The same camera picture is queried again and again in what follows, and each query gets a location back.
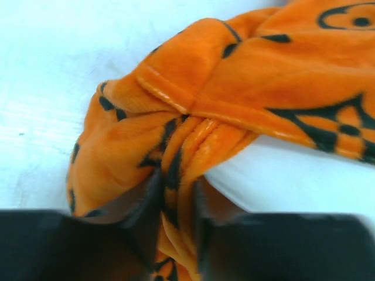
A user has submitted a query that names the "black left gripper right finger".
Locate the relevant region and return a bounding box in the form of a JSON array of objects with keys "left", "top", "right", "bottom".
[{"left": 193, "top": 179, "right": 374, "bottom": 280}]

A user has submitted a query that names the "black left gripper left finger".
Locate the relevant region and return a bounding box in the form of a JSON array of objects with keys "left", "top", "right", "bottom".
[{"left": 1, "top": 169, "right": 162, "bottom": 280}]

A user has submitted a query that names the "white pillow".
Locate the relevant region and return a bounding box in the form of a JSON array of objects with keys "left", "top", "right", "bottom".
[{"left": 204, "top": 136, "right": 374, "bottom": 220}]

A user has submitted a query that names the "orange patterned plush pillowcase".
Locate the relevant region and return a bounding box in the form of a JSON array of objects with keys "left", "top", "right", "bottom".
[{"left": 66, "top": 1, "right": 374, "bottom": 280}]

